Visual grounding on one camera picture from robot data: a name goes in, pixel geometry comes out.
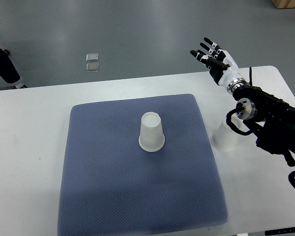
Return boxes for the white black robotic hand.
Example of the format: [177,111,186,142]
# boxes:
[190,37,246,94]

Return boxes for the white paper cup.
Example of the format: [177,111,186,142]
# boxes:
[139,112,165,152]
[211,118,239,152]

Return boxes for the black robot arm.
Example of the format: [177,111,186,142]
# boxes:
[226,82,295,167]

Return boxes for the wooden box corner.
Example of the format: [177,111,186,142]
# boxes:
[271,0,295,9]

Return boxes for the lower metal floor plate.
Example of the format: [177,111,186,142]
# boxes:
[86,62,99,72]

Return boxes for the metal floor plate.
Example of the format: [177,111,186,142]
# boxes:
[86,53,99,61]
[86,62,99,72]

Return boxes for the upper metal floor plate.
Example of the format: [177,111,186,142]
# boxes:
[86,53,99,61]

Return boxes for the blue grey fabric cushion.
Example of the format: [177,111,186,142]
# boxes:
[58,94,228,236]

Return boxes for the person leg dark trousers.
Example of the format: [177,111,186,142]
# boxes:
[0,48,27,89]

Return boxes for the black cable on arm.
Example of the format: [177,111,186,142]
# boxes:
[226,109,254,136]

